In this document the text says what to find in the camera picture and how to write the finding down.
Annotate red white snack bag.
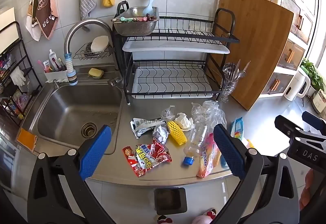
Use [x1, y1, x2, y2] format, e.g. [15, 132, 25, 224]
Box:
[136, 138, 173, 170]

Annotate small clear wrapper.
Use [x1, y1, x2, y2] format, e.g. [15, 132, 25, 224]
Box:
[161, 106, 177, 120]

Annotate yellow foam fruit net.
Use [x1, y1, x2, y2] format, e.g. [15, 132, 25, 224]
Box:
[167, 120, 187, 146]

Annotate cream hanging towel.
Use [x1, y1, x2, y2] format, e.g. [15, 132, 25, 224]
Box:
[25, 0, 42, 41]

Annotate white electric kettle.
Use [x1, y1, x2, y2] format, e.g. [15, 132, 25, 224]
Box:
[283, 68, 311, 101]

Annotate cream kitchen appliance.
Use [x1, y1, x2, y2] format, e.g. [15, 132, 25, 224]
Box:
[312, 89, 326, 113]

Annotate colourful packets on shelf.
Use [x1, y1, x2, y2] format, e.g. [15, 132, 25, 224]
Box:
[8, 90, 28, 119]

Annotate yellow soap on dish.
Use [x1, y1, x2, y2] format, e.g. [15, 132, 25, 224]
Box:
[88, 68, 104, 79]

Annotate square metal bin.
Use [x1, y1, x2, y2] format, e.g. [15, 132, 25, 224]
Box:
[153, 187, 187, 215]

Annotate black wire dish rack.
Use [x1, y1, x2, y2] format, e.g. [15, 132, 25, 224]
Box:
[112, 2, 240, 105]

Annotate person's right hand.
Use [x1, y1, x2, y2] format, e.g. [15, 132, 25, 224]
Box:
[299, 169, 316, 210]

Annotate white drip tray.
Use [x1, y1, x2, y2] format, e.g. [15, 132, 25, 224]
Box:
[131, 66, 214, 99]
[122, 41, 230, 55]

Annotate sink drain strainer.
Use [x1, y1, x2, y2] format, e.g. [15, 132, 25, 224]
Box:
[81, 122, 98, 138]

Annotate silver white flat wrapper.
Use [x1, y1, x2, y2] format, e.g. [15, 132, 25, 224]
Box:
[130, 117, 169, 139]

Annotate pink fleece pants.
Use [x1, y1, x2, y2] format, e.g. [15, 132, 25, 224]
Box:
[191, 214, 213, 224]

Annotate stainless steel sink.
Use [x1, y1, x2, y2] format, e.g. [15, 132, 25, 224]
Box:
[22, 81, 123, 155]

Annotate orange cloth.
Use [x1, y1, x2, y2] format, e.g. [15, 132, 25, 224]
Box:
[16, 128, 38, 152]

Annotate curved steel faucet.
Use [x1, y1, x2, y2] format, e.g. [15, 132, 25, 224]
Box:
[64, 18, 120, 71]

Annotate white gloves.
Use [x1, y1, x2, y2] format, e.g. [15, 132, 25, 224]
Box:
[10, 66, 27, 86]

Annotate white toothbrush holder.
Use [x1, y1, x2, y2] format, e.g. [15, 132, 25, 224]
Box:
[44, 68, 69, 84]

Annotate brown pink hanging towel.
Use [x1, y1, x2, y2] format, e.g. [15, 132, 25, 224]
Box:
[35, 0, 59, 40]

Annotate blue packet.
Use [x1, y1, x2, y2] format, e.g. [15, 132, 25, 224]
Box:
[230, 117, 244, 141]

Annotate bundle of metal cutlery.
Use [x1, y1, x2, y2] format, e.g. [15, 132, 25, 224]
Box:
[223, 59, 251, 82]

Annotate crumpled white tissue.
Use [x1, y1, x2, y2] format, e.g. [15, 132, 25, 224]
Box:
[174, 112, 194, 131]

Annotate colourful packet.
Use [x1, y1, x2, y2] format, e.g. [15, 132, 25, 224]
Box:
[0, 54, 12, 71]

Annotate wooden cutting board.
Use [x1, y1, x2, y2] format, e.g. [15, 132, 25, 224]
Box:
[206, 0, 294, 111]

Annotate small red snack wrapper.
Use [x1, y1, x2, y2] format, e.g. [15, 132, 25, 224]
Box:
[122, 146, 144, 178]

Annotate orange pink snack bag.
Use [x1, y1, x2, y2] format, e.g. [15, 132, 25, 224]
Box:
[196, 132, 222, 179]

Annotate purple toothbrush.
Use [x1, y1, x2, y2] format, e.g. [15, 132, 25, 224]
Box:
[52, 58, 65, 71]

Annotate white board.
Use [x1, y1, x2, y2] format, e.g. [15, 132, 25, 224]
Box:
[0, 7, 16, 29]

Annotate clear bottle with blue cap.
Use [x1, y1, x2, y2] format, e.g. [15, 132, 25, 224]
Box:
[183, 124, 209, 166]

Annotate steel colander basket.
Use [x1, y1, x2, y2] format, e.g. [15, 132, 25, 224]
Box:
[111, 7, 160, 36]

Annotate glass cutlery holder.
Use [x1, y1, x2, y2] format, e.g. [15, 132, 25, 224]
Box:
[218, 80, 233, 102]

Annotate green potted plant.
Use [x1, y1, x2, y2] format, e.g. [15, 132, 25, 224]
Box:
[301, 58, 324, 92]

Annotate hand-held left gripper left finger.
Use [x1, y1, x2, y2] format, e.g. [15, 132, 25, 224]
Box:
[28, 124, 115, 224]

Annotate crumpled silver foil wrapper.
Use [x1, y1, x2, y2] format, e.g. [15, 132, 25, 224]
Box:
[152, 124, 170, 144]

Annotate black metal shelf rack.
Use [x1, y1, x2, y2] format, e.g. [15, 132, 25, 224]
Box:
[0, 21, 43, 128]

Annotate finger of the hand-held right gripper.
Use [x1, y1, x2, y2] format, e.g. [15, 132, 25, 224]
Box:
[274, 115, 326, 143]
[302, 111, 326, 135]

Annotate metal faucet valve handle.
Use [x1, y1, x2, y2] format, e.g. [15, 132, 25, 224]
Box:
[108, 77, 123, 88]

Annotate white toothpaste tube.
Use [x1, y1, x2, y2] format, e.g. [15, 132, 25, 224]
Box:
[48, 49, 58, 71]

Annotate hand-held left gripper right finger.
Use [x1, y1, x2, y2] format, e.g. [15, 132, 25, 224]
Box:
[211, 123, 300, 224]

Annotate blue white faucet filter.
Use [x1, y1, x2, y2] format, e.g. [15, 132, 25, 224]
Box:
[64, 53, 79, 86]

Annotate clear plastic bag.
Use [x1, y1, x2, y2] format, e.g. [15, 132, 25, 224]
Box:
[191, 100, 227, 135]

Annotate white round sponge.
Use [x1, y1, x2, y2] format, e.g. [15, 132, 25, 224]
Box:
[91, 35, 109, 53]

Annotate black wire sponge caddy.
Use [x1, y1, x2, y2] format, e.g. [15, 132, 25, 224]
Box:
[73, 42, 114, 60]

